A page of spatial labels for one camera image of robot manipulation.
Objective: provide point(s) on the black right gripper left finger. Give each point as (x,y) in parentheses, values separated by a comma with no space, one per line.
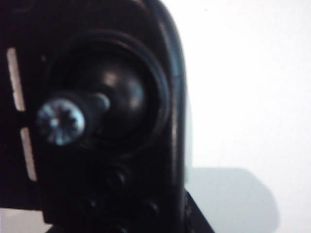
(70,229)

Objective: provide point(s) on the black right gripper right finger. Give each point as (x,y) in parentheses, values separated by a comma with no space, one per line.
(196,218)

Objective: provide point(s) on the black metal-tipped joystick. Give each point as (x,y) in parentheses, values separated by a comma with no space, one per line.
(59,121)

